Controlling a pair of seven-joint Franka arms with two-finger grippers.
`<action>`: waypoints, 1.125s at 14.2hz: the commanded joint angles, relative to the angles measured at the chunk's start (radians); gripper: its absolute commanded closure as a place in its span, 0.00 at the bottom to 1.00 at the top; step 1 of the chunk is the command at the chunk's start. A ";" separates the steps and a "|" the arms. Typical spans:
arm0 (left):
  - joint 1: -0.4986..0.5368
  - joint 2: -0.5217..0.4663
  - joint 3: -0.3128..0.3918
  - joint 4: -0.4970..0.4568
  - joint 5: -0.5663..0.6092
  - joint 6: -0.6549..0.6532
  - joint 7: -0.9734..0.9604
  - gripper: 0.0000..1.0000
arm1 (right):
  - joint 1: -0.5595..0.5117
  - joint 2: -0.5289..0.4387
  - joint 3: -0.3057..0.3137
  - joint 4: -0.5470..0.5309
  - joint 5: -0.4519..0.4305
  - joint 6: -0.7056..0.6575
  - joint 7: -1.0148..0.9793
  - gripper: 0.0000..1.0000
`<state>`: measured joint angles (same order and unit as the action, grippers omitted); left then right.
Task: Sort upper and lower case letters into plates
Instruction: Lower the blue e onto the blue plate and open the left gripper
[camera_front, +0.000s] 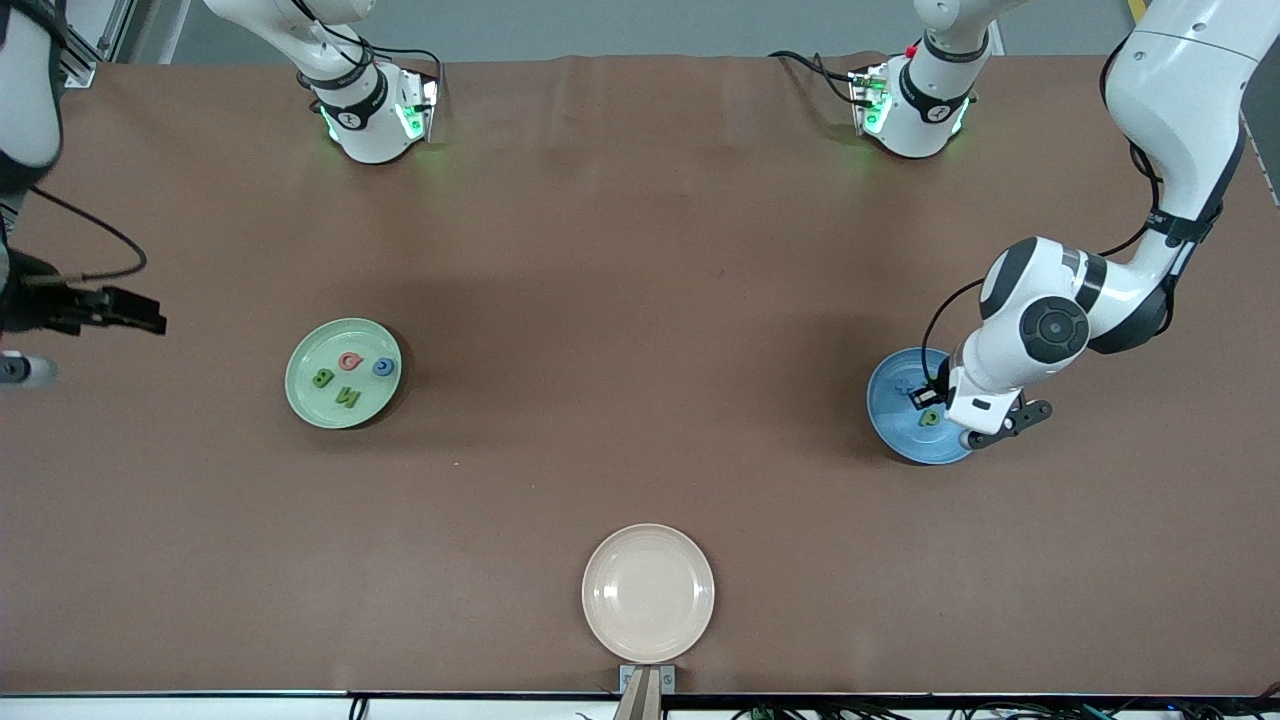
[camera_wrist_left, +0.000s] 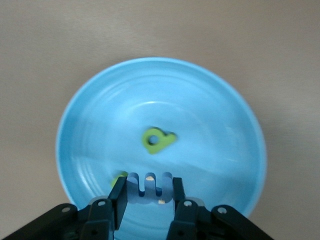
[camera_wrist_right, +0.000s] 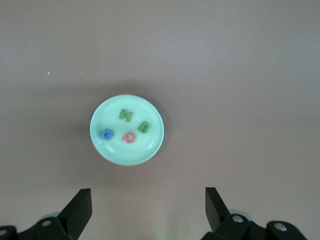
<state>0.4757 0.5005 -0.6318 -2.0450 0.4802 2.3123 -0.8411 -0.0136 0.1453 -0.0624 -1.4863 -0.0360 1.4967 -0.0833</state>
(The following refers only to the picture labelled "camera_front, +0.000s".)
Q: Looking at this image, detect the aluminium frame profile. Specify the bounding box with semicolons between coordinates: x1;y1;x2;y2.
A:
55;0;136;89

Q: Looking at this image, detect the light green plate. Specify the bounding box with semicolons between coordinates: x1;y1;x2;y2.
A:
285;318;403;431

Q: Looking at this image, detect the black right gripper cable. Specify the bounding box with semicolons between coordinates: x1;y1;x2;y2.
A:
20;183;149;291

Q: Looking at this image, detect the beige plate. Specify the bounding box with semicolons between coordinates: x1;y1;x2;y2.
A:
582;523;716;664

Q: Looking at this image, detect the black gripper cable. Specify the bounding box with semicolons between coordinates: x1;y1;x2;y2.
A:
920;278;991;393
20;183;149;291

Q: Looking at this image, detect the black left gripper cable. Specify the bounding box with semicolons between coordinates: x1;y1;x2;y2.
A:
920;278;991;393

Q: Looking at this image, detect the blue plate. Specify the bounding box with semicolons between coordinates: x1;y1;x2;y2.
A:
866;347;976;466

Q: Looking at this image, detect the black right arm base cable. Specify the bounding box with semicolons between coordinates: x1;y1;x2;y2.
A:
375;45;446;111

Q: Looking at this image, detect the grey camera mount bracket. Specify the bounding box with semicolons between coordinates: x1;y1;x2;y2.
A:
618;664;677;720

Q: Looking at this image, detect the black arm base cable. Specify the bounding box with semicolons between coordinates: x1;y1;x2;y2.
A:
768;50;866;106
375;45;446;111

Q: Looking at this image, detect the brown table mat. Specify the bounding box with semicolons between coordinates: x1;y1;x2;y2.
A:
0;52;1280;697

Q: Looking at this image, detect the black left arm base cable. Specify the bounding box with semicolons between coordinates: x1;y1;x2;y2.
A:
768;50;866;106

